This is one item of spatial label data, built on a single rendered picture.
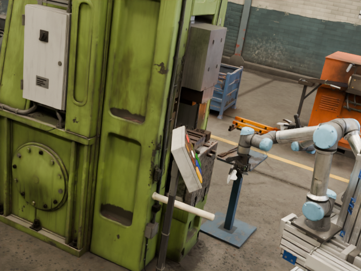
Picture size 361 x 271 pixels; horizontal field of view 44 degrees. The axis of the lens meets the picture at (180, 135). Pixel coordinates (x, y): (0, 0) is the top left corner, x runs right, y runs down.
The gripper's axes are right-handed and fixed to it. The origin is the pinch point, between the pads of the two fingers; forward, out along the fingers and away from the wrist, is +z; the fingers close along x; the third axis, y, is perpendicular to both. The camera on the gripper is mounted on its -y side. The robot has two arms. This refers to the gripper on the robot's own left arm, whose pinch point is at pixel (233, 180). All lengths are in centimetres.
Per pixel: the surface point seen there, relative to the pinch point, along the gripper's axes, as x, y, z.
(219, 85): 322, -266, 43
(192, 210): -7.2, -22.2, 30.5
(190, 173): -35.3, -6.3, -10.9
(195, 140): 17, -49, -5
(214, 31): 14, -46, -82
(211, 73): 22, -49, -53
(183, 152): -39.3, -10.4, -23.0
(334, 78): 370, -114, -6
